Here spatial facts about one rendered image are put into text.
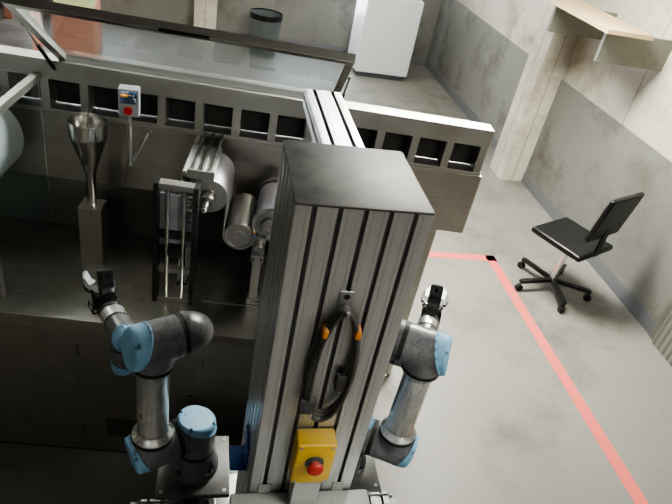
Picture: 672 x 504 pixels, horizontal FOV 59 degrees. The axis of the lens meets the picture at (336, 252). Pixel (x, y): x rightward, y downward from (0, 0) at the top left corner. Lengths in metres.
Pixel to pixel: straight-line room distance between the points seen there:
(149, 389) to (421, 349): 0.73
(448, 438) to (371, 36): 6.12
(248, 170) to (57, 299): 0.93
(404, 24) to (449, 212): 5.94
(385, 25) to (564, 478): 6.37
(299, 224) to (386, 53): 7.65
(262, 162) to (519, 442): 2.11
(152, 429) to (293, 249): 0.90
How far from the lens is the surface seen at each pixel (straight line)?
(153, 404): 1.72
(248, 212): 2.50
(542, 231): 4.64
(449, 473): 3.33
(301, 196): 1.01
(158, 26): 2.08
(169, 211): 2.28
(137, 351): 1.55
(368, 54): 8.55
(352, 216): 1.02
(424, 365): 1.70
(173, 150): 2.67
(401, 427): 1.90
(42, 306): 2.54
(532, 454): 3.62
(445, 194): 2.76
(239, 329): 2.41
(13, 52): 2.74
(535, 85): 6.20
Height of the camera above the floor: 2.52
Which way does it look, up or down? 33 degrees down
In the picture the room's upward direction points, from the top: 12 degrees clockwise
